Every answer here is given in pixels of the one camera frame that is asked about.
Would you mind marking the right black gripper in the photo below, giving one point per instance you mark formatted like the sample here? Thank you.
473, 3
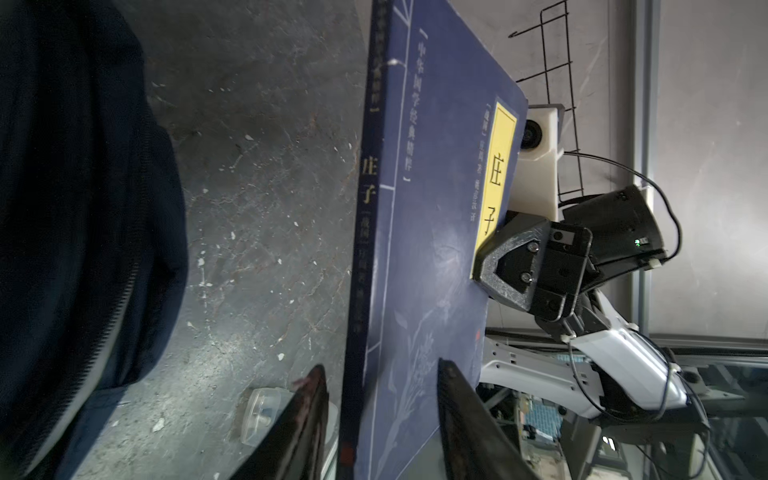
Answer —
542, 267

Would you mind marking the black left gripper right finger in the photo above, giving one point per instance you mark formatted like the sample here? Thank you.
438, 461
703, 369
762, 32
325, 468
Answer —
474, 446

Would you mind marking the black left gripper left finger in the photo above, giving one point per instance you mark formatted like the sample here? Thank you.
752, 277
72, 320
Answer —
294, 447

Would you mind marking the navy blue notebook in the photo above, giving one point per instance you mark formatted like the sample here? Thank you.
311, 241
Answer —
442, 129

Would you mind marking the navy blue student backpack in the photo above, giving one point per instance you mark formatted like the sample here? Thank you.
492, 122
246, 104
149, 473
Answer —
94, 257

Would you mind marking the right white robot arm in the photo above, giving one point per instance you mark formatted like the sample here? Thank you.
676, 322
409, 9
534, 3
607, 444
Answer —
609, 369

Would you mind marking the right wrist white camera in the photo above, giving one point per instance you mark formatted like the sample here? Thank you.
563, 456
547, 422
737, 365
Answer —
534, 188

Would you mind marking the black wire hook rack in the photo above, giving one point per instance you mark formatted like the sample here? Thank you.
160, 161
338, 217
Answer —
546, 73

